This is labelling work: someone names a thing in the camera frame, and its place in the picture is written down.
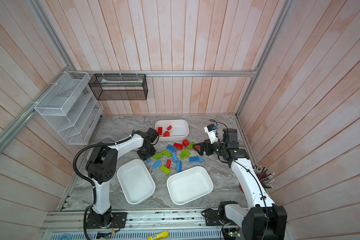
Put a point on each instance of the white wire shelf rack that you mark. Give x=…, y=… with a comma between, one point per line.
x=70, y=110

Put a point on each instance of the green lego beside red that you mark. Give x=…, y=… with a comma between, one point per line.
x=190, y=145

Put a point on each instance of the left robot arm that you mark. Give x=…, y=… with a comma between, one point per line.
x=101, y=167

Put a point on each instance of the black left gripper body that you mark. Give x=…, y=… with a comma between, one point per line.
x=146, y=152

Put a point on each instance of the blue lego small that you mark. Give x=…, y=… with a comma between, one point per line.
x=157, y=164

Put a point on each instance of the yellow marker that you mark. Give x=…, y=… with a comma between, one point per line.
x=159, y=236

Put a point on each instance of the long red lego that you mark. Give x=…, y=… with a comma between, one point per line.
x=178, y=146

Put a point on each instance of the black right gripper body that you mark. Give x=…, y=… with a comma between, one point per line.
x=217, y=148

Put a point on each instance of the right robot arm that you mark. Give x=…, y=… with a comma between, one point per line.
x=263, y=220

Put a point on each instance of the white bin left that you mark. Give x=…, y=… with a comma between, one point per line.
x=136, y=181

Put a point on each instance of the large blue lego underside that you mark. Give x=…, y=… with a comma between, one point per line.
x=194, y=159

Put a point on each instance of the red cup with pencils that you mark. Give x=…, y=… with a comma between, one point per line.
x=262, y=174

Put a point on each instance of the black mesh basket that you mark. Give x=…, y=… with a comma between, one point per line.
x=119, y=87

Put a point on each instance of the white bin front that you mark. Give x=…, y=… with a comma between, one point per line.
x=189, y=185

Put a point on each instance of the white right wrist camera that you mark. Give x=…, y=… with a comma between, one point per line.
x=211, y=130

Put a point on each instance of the long green lego centre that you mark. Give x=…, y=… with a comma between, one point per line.
x=186, y=152

